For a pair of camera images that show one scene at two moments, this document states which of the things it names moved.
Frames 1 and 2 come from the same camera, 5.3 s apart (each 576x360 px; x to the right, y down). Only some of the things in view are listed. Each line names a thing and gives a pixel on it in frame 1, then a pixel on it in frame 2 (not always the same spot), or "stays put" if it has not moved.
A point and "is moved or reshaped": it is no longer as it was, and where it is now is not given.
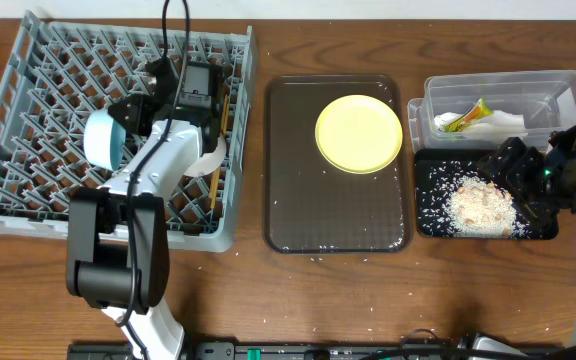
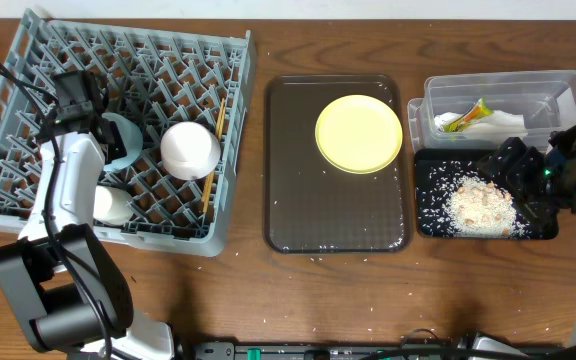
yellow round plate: (358, 134) stays put
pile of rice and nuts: (480, 209) stays put
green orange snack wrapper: (476, 111) stays put
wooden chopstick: (214, 183) is moved or reshaped
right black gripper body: (528, 175) stays put
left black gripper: (131, 113) to (116, 141)
